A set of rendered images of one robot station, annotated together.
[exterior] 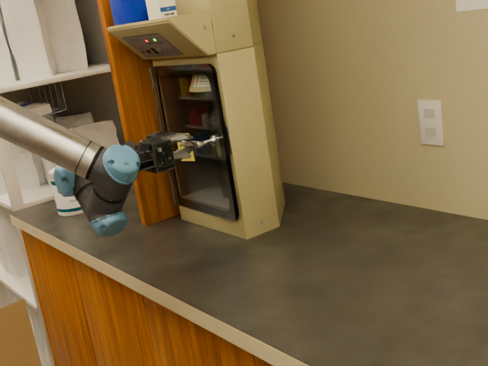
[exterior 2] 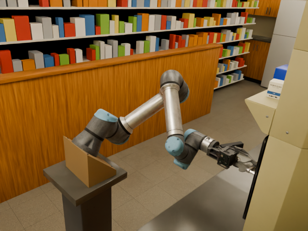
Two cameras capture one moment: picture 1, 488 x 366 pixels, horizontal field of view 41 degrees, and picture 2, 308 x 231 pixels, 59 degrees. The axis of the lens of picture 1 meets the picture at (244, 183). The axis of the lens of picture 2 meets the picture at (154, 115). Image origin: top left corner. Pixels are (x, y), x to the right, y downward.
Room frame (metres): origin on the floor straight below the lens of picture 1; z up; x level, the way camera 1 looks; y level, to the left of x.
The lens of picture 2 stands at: (1.01, -0.73, 1.85)
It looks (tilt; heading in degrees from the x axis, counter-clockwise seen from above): 25 degrees down; 79
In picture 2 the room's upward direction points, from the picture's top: 4 degrees clockwise
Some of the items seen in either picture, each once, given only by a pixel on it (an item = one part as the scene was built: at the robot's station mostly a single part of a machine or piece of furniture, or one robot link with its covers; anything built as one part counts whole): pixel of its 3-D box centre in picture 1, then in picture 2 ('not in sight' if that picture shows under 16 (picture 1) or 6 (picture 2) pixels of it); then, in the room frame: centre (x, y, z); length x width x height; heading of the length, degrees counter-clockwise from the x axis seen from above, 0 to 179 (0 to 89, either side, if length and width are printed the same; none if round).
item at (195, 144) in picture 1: (197, 141); (256, 169); (1.62, 0.10, 1.20); 0.10 x 0.05 x 0.03; 34
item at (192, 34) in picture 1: (158, 40); (275, 106); (1.67, 0.15, 1.46); 0.32 x 0.12 x 0.10; 35
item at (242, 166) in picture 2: (183, 155); (244, 168); (1.59, 0.14, 1.18); 0.09 x 0.06 x 0.03; 125
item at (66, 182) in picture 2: not in sight; (85, 173); (0.89, 0.50, 0.92); 0.32 x 0.32 x 0.04; 37
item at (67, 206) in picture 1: (72, 189); not in sight; (2.12, 0.57, 1.01); 0.13 x 0.13 x 0.15
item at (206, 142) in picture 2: not in sight; (209, 145); (1.48, 0.29, 1.20); 0.08 x 0.05 x 0.08; 35
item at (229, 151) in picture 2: (144, 157); (222, 153); (1.52, 0.22, 1.20); 0.12 x 0.09 x 0.08; 125
